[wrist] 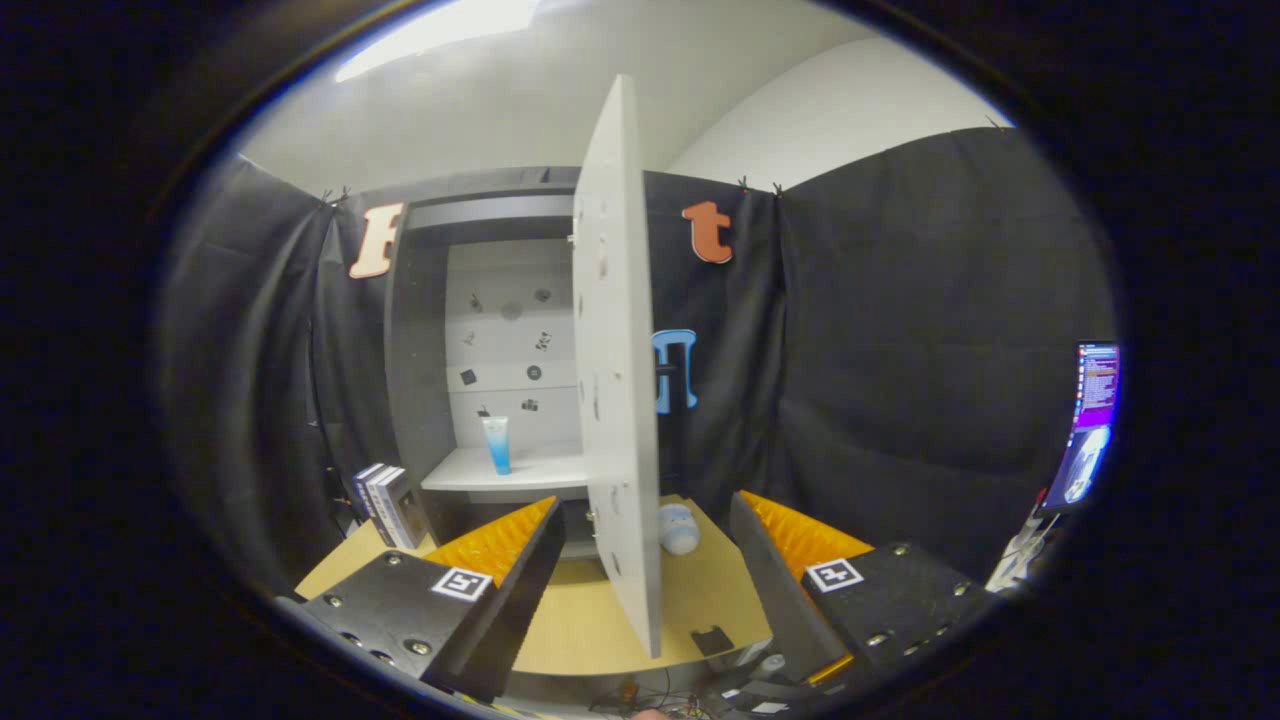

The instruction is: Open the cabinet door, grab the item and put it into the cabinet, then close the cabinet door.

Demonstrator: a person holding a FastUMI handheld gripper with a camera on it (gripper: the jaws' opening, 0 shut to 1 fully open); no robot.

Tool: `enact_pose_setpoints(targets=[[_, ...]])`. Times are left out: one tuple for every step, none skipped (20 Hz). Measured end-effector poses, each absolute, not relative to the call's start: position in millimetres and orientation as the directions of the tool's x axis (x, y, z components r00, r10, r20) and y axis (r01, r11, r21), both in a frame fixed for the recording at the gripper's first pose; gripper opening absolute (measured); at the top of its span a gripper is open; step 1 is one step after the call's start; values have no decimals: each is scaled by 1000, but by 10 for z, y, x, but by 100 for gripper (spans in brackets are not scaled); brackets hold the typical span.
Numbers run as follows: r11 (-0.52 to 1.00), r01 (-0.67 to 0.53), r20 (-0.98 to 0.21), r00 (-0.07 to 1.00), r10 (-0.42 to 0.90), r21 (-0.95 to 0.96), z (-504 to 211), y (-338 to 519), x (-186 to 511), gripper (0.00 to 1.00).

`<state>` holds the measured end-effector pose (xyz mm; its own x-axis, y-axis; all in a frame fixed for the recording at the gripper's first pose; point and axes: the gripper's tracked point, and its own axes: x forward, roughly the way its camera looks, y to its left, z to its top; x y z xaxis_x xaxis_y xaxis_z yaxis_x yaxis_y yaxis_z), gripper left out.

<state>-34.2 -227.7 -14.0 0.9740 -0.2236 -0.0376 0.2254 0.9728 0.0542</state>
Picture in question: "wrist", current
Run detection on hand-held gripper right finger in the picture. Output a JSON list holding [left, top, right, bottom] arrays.
[[728, 490, 1001, 691]]

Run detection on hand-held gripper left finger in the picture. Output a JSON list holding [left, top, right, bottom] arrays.
[[275, 495, 566, 703]]

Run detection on blue squeeze tube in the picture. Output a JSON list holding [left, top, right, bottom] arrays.
[[482, 416, 513, 476]]

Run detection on black door handle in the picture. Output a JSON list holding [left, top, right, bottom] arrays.
[[657, 362, 691, 493]]

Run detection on pale blue plush toy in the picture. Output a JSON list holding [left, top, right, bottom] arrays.
[[657, 503, 701, 557]]

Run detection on white cabinet shelf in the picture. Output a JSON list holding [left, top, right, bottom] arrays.
[[421, 445, 591, 493]]

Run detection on grey cabinet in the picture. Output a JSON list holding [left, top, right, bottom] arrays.
[[385, 165, 601, 561]]

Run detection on black backdrop cloth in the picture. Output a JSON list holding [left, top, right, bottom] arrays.
[[155, 125, 1116, 591]]

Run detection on computer monitor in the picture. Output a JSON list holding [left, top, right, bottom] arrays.
[[1040, 342, 1123, 516]]

